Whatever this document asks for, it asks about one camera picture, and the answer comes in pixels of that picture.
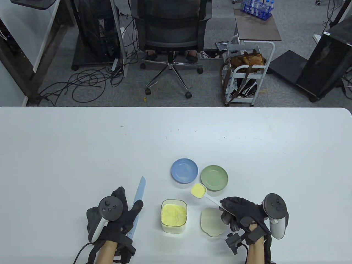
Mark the white metal desk leg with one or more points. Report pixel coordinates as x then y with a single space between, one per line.
121 41

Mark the person's left forearm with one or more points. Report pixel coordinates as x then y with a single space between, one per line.
106 254

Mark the black glossy computer case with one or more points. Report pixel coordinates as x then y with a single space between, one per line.
324 63

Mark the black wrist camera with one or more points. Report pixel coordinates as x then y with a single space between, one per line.
233 242

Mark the small green dish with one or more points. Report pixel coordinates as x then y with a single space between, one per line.
214 176

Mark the brown leather bag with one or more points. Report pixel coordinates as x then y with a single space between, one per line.
247 59

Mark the clear chicken bouillon container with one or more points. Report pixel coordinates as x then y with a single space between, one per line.
173 214

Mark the black flat base plate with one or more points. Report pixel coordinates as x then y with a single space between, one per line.
288 64

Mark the person's right forearm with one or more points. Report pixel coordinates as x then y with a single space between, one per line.
255 254

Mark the black and white controller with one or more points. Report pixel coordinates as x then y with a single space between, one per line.
110 207
275 206

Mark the blue test tube rack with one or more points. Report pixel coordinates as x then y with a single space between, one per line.
257 12

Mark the white rolling cart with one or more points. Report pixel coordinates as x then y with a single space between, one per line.
239 100

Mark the person's right hand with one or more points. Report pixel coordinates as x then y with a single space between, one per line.
242 209

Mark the black and white bag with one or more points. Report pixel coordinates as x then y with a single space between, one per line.
247 89

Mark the light blue plastic knife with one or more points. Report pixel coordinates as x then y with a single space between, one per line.
140 189

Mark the yellow chicken bouillon heap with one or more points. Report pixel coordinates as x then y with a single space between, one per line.
198 190

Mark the brown side table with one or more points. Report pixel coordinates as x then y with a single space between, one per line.
255 27

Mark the small blue dish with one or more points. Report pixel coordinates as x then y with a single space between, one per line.
184 170

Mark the black computer tower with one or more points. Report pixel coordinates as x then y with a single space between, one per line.
90 27

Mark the white plastic coffee spoon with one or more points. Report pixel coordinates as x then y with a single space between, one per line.
213 201

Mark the white stand foot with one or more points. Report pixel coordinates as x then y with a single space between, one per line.
317 38

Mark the white desk with dark frame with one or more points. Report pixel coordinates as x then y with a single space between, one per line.
49 55

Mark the black mesh office chair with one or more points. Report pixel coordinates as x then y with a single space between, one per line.
170 35

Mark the person's left hand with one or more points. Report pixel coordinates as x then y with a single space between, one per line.
126 222

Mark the cream container lid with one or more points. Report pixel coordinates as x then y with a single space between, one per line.
211 222

